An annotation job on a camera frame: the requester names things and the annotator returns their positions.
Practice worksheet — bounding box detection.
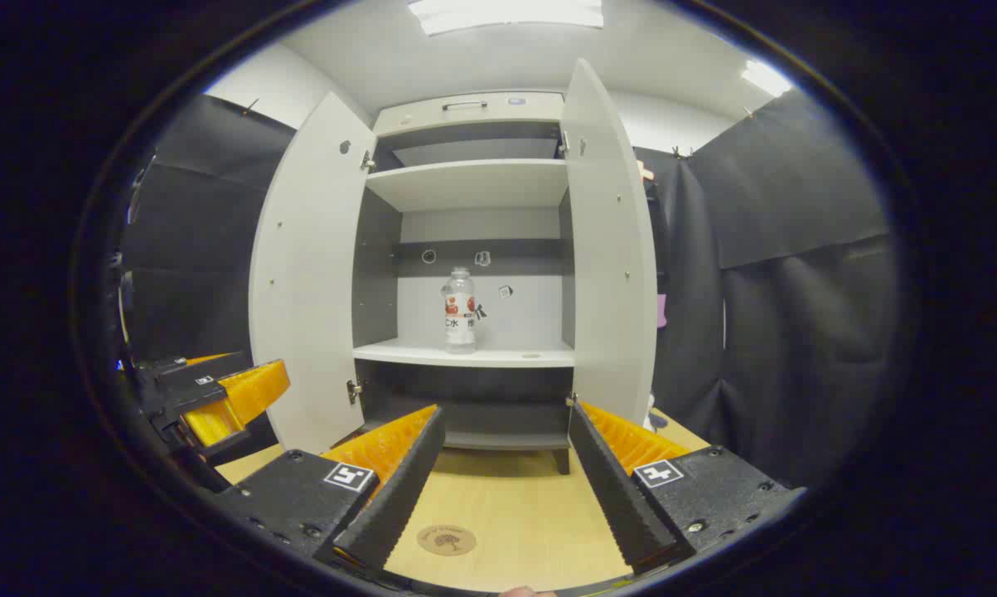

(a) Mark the clear plastic bottle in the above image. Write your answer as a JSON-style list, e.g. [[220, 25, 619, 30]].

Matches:
[[441, 266, 477, 355]]

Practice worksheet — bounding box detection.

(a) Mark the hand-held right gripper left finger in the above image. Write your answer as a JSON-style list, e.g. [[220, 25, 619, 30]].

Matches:
[[216, 405, 447, 573]]

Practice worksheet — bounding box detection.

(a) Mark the grey cabinet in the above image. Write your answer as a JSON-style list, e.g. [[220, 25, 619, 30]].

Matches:
[[353, 116, 578, 475]]

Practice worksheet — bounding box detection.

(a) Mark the grey cabinet drawer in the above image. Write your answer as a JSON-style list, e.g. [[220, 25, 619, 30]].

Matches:
[[372, 91, 565, 138]]

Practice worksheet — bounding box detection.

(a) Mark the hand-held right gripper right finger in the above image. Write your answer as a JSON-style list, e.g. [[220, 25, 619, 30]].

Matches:
[[568, 401, 806, 575]]

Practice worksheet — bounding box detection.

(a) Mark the round brown coaster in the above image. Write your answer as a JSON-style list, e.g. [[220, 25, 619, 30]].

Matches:
[[416, 524, 477, 557]]

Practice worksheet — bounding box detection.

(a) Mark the small ceiling light panel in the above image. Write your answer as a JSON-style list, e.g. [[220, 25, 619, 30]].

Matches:
[[741, 60, 793, 98]]

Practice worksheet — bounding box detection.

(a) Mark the large ceiling light panel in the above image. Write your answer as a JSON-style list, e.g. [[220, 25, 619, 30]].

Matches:
[[407, 0, 605, 36]]

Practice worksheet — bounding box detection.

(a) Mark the black backdrop cloth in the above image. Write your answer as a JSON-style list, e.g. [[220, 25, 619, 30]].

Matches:
[[121, 87, 893, 490]]

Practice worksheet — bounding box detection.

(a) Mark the grey cabinet door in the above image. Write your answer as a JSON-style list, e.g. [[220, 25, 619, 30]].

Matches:
[[560, 58, 659, 428], [248, 91, 376, 455]]

